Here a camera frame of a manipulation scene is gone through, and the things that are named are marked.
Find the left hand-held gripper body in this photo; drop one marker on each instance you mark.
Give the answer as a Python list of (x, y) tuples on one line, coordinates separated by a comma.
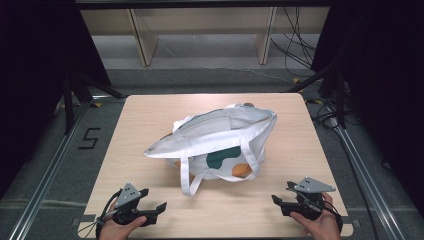
[(127, 196)]

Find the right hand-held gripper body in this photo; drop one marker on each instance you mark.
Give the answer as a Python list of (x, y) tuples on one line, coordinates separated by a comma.
[(311, 186)]

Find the white tote bag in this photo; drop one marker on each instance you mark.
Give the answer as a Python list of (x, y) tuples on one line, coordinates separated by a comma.
[(213, 133)]

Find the person's left hand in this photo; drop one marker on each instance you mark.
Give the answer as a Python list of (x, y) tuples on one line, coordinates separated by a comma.
[(115, 231)]

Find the person's right hand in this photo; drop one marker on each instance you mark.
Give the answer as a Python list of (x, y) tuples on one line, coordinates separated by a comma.
[(323, 228)]

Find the yellow tape piece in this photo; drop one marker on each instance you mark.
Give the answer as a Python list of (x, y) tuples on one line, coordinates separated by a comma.
[(97, 104), (316, 101), (296, 80)]

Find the black metal stand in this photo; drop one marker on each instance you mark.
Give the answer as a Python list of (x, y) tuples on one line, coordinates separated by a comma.
[(340, 100), (69, 103)]

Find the small brown round object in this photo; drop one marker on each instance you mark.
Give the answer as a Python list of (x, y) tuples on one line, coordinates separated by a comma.
[(248, 104)]

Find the black curtain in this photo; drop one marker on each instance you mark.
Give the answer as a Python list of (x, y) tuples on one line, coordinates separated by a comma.
[(386, 86), (36, 73)]

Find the black metal crossbar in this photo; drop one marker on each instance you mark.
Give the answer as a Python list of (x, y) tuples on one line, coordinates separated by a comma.
[(200, 3)]

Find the aluminium floor rail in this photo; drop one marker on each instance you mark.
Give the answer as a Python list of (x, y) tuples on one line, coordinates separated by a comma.
[(366, 186), (50, 173)]

